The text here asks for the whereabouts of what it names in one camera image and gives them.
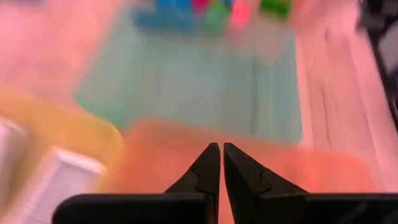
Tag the orange translucent plastic bin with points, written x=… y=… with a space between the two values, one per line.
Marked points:
x=280 y=174

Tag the red toy block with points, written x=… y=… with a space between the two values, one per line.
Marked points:
x=240 y=12

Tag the yellow translucent plastic bin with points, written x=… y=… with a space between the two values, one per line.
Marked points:
x=62 y=124

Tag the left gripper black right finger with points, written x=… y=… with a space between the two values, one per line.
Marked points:
x=245 y=186

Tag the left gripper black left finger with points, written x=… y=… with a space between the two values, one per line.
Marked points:
x=199 y=186

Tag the white playing card box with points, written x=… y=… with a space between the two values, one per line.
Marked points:
x=59 y=186
x=9 y=155

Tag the green toy block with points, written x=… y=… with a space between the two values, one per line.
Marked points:
x=275 y=7
x=216 y=17

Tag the big blue round-stud block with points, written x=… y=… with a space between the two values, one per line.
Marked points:
x=168 y=12

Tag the teal translucent plastic bin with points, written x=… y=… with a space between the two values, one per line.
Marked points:
x=186 y=77

